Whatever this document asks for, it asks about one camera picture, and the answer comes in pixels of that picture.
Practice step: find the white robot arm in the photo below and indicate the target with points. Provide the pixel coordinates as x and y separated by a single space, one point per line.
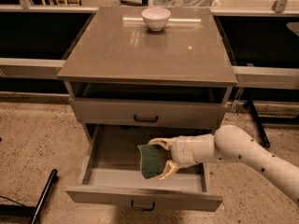
229 143

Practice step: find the black drawer handle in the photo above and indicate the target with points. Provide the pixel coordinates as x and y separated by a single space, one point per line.
144 207
148 120

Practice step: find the open middle drawer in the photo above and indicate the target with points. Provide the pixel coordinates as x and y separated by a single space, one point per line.
111 172

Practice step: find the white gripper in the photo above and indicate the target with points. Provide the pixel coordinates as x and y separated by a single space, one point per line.
182 151

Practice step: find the black stand leg left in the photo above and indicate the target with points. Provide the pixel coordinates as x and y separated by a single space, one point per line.
16 209

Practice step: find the grey metal rail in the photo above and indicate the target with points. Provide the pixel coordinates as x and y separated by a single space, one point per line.
247 76

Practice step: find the closed grey upper drawer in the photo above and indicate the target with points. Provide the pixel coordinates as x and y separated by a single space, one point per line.
171 114

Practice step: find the black upper drawer handle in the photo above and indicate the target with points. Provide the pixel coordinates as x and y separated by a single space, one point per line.
148 120

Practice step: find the black stand leg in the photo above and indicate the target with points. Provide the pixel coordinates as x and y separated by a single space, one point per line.
16 209
264 139

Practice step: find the grey drawer cabinet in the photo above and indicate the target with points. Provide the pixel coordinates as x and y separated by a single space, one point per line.
119 57

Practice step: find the black middle drawer handle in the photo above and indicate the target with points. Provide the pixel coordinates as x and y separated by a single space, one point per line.
144 207

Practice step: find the green yellow sponge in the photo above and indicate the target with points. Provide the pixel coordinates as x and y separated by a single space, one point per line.
151 163

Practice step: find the white ceramic bowl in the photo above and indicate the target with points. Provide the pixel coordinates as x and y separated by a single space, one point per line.
156 18

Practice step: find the black stand leg right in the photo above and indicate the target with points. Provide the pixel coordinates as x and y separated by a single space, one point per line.
264 139

